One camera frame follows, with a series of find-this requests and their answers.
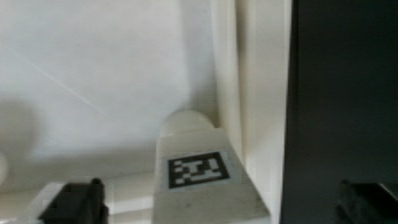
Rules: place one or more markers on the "white square tabletop part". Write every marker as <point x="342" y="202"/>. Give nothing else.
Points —
<point x="109" y="63"/>

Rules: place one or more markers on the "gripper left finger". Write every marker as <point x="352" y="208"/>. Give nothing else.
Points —
<point x="68" y="204"/>

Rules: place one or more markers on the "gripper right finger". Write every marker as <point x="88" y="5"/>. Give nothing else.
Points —
<point x="367" y="203"/>

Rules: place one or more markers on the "white leg with tag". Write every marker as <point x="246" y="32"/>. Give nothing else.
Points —
<point x="205" y="192"/>

